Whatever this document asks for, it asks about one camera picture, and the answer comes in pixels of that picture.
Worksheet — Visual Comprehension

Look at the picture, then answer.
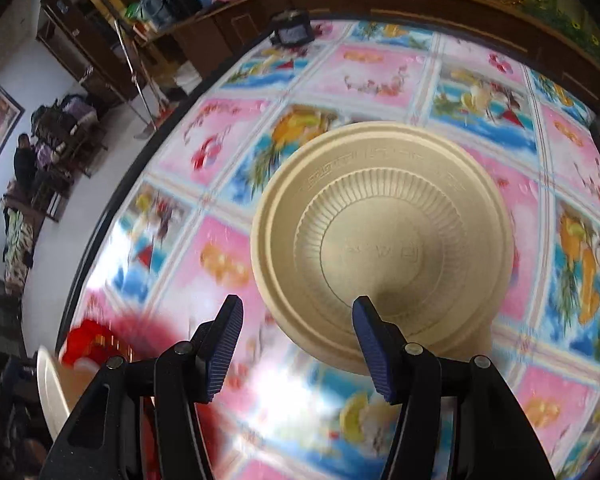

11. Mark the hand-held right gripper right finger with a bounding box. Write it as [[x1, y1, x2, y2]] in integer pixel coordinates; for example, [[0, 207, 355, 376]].
[[352, 296, 556, 480]]

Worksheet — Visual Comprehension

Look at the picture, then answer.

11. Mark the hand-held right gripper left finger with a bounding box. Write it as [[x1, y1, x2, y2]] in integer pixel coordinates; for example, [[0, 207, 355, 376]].
[[37, 295, 244, 480]]

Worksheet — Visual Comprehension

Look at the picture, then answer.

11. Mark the red plate with white label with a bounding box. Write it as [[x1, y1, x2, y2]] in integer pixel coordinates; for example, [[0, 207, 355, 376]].
[[59, 319, 136, 373]]

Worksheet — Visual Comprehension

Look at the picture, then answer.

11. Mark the white bowl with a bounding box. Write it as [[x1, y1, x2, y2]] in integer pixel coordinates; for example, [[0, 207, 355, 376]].
[[36, 346, 101, 428]]

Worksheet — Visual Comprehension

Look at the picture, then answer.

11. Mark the printed fruit tablecloth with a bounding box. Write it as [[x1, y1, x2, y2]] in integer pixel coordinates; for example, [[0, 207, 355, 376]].
[[55, 17, 600, 480]]

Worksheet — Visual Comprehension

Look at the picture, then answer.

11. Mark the small black device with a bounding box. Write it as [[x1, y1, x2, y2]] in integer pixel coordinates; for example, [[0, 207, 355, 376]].
[[270, 9, 316, 47]]

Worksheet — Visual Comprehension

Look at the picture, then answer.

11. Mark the gold framed wooden cabinet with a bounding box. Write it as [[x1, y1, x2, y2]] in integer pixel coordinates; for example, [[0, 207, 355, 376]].
[[36, 0, 181, 103]]

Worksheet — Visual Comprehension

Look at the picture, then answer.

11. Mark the blue water jug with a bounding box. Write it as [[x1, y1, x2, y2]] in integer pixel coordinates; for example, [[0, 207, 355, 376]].
[[139, 0, 173, 23]]

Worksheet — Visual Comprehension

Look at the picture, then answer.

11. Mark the long handled mop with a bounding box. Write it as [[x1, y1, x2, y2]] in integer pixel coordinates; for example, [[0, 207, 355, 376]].
[[113, 19, 161, 142]]

